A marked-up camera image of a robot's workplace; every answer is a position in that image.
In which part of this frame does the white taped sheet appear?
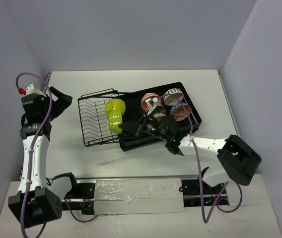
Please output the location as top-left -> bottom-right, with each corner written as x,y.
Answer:
94,178 -> 184,215

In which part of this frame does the orange blue geometric bowl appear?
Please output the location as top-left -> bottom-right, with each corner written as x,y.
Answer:
170,102 -> 192,122

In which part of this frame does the black wire plate rack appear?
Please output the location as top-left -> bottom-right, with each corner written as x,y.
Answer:
77,88 -> 128,147

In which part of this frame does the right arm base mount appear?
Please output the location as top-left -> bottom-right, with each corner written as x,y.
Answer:
179,178 -> 224,207

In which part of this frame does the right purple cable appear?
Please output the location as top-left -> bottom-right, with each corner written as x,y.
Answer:
153,95 -> 243,224

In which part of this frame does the white square bowl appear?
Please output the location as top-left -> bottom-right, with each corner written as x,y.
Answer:
107,112 -> 123,133

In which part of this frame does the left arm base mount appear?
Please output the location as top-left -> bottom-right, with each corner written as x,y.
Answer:
47,179 -> 97,216

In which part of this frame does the green bowl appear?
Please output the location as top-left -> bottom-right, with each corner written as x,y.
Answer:
104,98 -> 126,116

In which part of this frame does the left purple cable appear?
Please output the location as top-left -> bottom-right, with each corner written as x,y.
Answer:
14,72 -> 99,236

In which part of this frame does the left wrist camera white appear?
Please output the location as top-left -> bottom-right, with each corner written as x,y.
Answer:
17,82 -> 47,98

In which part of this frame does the orange floral bowl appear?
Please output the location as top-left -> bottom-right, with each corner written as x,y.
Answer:
141,93 -> 162,114

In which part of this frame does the black dish rack tray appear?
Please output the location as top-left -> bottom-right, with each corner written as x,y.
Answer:
118,82 -> 202,152

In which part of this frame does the white bowl pink rim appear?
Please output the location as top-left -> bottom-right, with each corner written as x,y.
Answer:
163,88 -> 184,106

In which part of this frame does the purple cable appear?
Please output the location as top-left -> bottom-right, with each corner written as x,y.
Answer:
14,72 -> 99,236
153,95 -> 243,224

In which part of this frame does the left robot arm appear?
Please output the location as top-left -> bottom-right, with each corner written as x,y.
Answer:
8,83 -> 79,228

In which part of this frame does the black leaf pattern bowl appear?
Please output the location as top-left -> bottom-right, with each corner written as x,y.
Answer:
152,106 -> 166,118

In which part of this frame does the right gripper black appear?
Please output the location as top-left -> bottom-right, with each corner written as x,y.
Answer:
121,111 -> 170,141

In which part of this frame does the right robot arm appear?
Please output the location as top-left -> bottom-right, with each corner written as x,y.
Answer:
119,116 -> 262,194

